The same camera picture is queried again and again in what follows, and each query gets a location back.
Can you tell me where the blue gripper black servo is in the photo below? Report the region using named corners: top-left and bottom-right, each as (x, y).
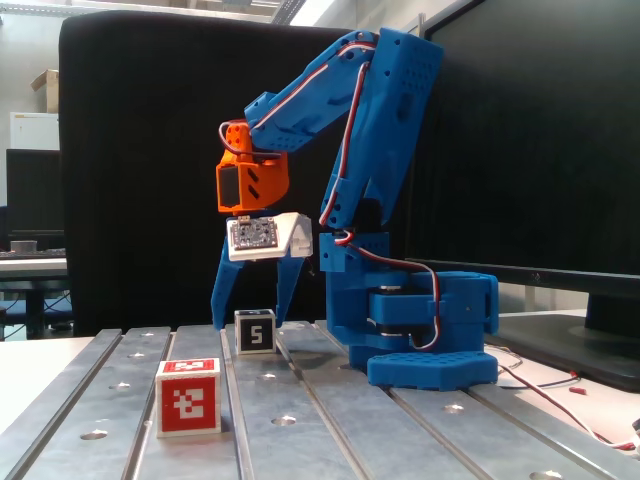
top-left (210, 214), bottom-right (306, 332)

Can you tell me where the black cube with marker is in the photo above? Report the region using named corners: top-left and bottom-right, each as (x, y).
top-left (233, 308), bottom-right (278, 356)

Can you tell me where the red cube with marker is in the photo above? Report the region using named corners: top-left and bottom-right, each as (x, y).
top-left (155, 357), bottom-right (222, 439)

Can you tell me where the black office chair back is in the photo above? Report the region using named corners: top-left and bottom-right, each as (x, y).
top-left (58, 9), bottom-right (409, 338)

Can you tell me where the white office desk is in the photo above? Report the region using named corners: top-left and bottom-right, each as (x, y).
top-left (0, 257), bottom-right (70, 341)

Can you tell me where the dark keyboard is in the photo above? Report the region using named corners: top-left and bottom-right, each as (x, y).
top-left (0, 249), bottom-right (68, 260)

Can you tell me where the small distant black monitor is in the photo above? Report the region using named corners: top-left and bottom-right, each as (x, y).
top-left (5, 148), bottom-right (65, 236)

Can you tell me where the white cabinet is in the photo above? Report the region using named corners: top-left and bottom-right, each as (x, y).
top-left (9, 112), bottom-right (61, 151)

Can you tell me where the cardboard box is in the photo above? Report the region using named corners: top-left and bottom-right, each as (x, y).
top-left (29, 68), bottom-right (61, 114)

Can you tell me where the black Dell monitor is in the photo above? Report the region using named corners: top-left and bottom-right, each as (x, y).
top-left (407, 0), bottom-right (640, 394)

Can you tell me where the white camera mount with board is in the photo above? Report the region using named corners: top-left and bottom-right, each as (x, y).
top-left (225, 211), bottom-right (315, 263)

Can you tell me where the aluminium slotted base plate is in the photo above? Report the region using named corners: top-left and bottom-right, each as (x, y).
top-left (0, 319), bottom-right (640, 480)

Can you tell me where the red white servo cable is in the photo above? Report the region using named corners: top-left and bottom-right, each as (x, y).
top-left (493, 360), bottom-right (640, 452)

